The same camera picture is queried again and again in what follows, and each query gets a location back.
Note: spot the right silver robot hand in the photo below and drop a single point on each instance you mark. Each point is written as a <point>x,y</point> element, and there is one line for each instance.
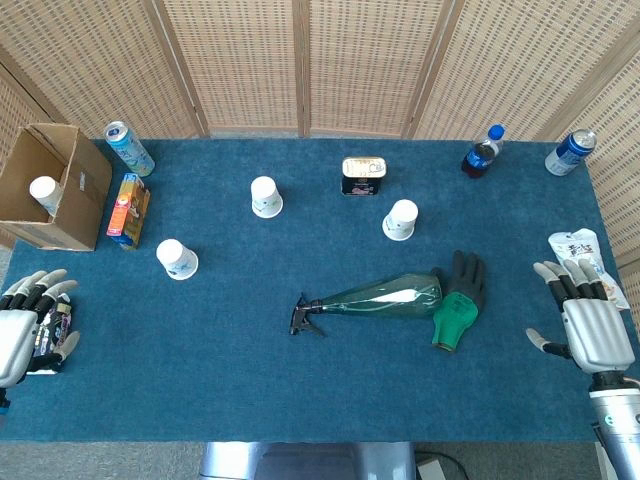
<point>597,332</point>

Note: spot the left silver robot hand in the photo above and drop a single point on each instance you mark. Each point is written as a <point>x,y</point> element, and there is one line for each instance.
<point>15,340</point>

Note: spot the green spray bottle black trigger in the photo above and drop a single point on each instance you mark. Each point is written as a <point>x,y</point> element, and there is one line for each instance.
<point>390,297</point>

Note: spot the silver blue robot base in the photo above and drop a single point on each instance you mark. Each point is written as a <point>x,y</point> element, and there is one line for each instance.
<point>300,462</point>

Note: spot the cola bottle blue cap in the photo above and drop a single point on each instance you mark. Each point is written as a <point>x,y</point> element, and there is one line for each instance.
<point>480,157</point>

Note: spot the dark snack packet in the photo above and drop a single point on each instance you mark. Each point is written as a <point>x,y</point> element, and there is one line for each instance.
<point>54,325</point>

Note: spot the white snack bag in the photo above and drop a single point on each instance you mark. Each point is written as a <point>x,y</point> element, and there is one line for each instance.
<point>575,245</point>

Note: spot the green black work glove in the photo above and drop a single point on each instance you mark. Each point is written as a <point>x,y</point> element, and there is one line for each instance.
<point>457,312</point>

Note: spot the white paper cup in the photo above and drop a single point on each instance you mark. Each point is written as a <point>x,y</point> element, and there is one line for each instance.
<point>266,197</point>
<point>44,192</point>
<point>176,260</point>
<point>401,220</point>

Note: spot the open cardboard box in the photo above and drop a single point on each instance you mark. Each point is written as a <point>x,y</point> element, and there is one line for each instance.
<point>82,200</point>

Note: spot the orange yellow snack box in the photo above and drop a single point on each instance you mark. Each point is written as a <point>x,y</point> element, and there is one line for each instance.
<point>125,212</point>

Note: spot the blue silver drink can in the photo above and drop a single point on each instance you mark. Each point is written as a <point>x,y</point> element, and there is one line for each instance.
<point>570,152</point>

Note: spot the small white floor box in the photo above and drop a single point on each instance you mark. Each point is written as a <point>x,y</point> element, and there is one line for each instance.
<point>430,471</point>

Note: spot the light blue drink can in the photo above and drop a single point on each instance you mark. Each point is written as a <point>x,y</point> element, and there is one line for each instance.
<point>130,150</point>

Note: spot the blue table cloth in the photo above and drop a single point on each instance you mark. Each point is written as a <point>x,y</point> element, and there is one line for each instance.
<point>250,360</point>

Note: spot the black luncheon meat tin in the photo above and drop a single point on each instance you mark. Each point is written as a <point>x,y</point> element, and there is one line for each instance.
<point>364,175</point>

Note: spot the bamboo folding screen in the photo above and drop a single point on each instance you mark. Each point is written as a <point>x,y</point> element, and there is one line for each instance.
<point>250,60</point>

